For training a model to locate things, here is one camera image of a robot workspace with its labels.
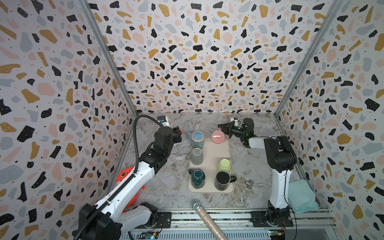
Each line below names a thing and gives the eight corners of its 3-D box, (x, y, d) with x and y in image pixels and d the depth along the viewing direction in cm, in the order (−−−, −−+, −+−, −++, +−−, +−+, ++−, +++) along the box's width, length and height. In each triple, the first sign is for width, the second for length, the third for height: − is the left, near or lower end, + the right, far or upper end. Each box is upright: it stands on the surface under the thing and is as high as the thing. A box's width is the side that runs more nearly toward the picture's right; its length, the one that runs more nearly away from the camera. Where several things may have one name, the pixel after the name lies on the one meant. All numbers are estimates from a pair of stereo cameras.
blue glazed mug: (186, 149, 102) (184, 139, 93) (188, 140, 107) (187, 129, 98) (202, 152, 101) (202, 142, 92) (204, 142, 106) (204, 132, 97)
